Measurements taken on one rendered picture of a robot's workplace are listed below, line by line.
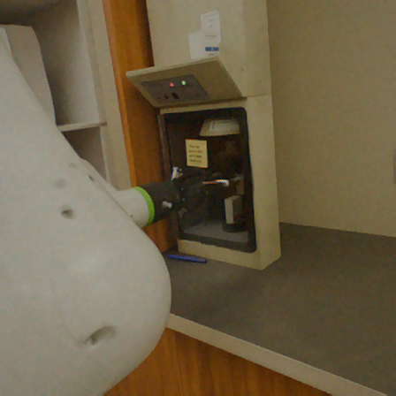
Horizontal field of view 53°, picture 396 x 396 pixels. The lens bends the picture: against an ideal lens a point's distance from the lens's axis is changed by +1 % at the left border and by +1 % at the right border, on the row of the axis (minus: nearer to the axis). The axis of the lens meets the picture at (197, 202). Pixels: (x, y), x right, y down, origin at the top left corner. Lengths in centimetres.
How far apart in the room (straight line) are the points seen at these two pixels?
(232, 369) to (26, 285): 74
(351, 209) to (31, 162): 123
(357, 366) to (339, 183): 76
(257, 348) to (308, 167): 79
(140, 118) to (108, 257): 100
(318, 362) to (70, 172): 60
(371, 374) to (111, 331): 59
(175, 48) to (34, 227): 95
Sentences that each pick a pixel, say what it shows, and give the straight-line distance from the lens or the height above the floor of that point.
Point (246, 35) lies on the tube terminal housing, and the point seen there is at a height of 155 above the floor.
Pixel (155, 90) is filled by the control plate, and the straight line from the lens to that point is 114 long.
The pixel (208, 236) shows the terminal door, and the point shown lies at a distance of 119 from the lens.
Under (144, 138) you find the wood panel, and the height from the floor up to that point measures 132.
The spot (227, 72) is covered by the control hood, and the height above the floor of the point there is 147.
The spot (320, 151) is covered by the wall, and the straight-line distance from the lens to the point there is 143.
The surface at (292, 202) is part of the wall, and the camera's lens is 152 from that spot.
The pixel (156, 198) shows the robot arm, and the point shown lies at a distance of 87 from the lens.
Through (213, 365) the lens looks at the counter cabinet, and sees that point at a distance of 100.
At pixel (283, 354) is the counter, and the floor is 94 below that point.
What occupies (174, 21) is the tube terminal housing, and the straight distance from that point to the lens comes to 118.
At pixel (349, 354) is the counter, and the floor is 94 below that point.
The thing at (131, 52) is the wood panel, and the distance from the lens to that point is 126.
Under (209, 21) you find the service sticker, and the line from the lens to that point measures 110.
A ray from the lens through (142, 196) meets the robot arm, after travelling 86.
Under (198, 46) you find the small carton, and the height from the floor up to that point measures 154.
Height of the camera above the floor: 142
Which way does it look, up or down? 14 degrees down
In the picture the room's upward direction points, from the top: 6 degrees counter-clockwise
